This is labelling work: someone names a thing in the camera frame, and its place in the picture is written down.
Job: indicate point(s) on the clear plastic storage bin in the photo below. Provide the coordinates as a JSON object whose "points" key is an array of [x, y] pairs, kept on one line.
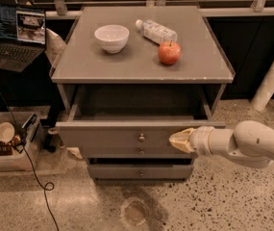
{"points": [[34, 141]]}

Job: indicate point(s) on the black open laptop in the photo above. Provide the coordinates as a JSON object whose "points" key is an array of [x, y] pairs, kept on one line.
{"points": [[22, 36]]}

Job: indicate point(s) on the red apple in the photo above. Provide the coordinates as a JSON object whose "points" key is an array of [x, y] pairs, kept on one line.
{"points": [[169, 52]]}

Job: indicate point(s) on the grey middle drawer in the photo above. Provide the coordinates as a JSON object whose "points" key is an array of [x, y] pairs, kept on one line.
{"points": [[167, 152]]}

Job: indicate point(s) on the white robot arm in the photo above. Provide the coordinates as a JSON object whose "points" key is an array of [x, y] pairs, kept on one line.
{"points": [[249, 144]]}

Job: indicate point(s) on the white bowl in bin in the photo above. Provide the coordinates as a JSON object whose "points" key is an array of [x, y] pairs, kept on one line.
{"points": [[6, 131]]}

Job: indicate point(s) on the grey top drawer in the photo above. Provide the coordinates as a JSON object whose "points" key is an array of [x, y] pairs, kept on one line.
{"points": [[95, 124]]}

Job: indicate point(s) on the white diagonal post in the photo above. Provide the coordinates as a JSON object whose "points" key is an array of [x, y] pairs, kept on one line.
{"points": [[265, 90]]}

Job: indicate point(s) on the white ceramic bowl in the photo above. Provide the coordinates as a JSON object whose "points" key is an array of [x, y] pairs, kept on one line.
{"points": [[112, 38]]}

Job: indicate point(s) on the white bag behind cabinet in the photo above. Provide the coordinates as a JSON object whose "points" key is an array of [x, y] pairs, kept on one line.
{"points": [[54, 45]]}

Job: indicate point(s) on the grey drawer cabinet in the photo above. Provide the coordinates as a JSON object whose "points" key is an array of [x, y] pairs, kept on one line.
{"points": [[135, 75]]}

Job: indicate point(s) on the grey drawer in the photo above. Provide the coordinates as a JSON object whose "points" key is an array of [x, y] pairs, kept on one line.
{"points": [[139, 172], [95, 124], [167, 152]]}

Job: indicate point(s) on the grey bottom drawer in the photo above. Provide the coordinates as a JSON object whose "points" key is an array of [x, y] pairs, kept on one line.
{"points": [[139, 172]]}

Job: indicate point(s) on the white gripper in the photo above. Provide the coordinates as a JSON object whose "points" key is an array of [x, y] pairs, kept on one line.
{"points": [[200, 140]]}

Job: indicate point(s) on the clear plastic water bottle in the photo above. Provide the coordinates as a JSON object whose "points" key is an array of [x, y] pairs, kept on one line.
{"points": [[155, 31]]}

